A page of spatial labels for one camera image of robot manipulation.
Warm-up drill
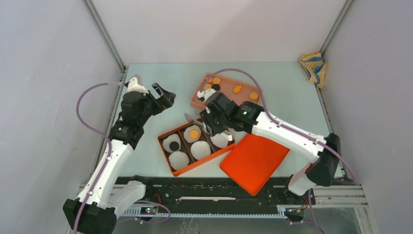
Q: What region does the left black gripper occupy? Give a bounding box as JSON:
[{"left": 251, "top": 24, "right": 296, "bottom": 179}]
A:
[{"left": 138, "top": 83, "right": 175, "bottom": 125}]

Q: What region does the black round cookie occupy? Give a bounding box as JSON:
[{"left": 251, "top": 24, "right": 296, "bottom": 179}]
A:
[
  {"left": 169, "top": 141, "right": 180, "bottom": 152},
  {"left": 212, "top": 84, "right": 221, "bottom": 91}
]

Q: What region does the pink cookie tray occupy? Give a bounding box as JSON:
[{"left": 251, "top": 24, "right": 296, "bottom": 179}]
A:
[{"left": 189, "top": 73, "right": 262, "bottom": 110}]

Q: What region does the orange round cookie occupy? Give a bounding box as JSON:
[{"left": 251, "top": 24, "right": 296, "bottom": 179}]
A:
[
  {"left": 203, "top": 83, "right": 212, "bottom": 90},
  {"left": 188, "top": 129, "right": 200, "bottom": 140},
  {"left": 249, "top": 92, "right": 260, "bottom": 100},
  {"left": 212, "top": 77, "right": 221, "bottom": 85}
]

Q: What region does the orange compartment box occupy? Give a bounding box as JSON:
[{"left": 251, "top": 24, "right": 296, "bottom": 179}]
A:
[{"left": 157, "top": 118, "right": 236, "bottom": 177}]

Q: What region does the orange box lid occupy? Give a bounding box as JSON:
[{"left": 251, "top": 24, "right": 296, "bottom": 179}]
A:
[{"left": 220, "top": 134, "right": 290, "bottom": 196}]

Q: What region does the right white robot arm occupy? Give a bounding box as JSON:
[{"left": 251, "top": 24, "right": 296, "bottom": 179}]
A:
[{"left": 196, "top": 89, "right": 340, "bottom": 204}]

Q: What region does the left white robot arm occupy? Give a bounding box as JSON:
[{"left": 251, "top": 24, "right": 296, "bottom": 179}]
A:
[{"left": 63, "top": 81, "right": 176, "bottom": 234}]

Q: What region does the white paper cup liner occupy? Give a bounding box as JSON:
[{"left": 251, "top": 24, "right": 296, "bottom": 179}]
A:
[
  {"left": 210, "top": 134, "right": 229, "bottom": 149},
  {"left": 162, "top": 134, "right": 181, "bottom": 154},
  {"left": 190, "top": 141, "right": 211, "bottom": 160},
  {"left": 183, "top": 125, "right": 201, "bottom": 143},
  {"left": 169, "top": 151, "right": 189, "bottom": 171}
]

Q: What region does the orange fish cookie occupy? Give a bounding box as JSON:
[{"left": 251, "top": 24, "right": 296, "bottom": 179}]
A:
[{"left": 233, "top": 85, "right": 243, "bottom": 94}]

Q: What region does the yellow blue cloth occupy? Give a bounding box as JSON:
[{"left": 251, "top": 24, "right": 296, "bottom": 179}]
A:
[{"left": 299, "top": 52, "right": 327, "bottom": 89}]

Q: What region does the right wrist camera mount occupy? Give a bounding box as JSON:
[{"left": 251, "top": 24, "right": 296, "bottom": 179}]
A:
[{"left": 196, "top": 88, "right": 217, "bottom": 104}]

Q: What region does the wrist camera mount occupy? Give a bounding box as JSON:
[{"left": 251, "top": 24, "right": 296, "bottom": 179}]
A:
[
  {"left": 125, "top": 75, "right": 149, "bottom": 95},
  {"left": 196, "top": 88, "right": 217, "bottom": 104}
]

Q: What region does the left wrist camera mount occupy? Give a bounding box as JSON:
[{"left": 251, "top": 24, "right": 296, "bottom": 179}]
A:
[{"left": 125, "top": 75, "right": 149, "bottom": 95}]

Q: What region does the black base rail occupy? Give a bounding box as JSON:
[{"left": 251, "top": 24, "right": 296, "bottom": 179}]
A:
[{"left": 116, "top": 175, "right": 316, "bottom": 215}]

